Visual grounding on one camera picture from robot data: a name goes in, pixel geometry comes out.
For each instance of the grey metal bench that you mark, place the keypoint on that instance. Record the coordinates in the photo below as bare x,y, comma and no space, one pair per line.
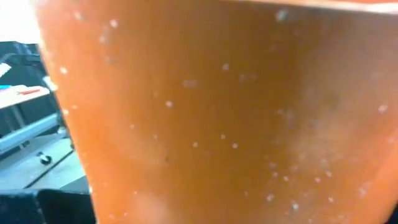
28,132

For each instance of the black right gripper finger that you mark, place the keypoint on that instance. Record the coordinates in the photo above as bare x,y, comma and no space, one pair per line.
46,207

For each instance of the wooden worktable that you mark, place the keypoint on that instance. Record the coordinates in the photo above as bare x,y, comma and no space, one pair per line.
18,98

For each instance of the red marker pen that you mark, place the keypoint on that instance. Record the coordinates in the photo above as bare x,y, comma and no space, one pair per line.
29,91

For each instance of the orange pumpkin cereal box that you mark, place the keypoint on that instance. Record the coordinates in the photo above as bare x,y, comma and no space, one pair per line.
217,109

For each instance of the black caster wheel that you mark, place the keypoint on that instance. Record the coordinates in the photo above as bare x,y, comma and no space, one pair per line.
45,159

